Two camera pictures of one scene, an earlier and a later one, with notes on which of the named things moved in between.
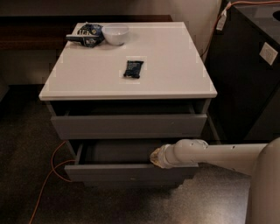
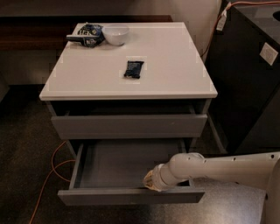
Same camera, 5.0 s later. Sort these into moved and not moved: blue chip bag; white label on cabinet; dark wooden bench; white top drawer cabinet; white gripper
Moved: white gripper
Not moved: blue chip bag; white label on cabinet; dark wooden bench; white top drawer cabinet
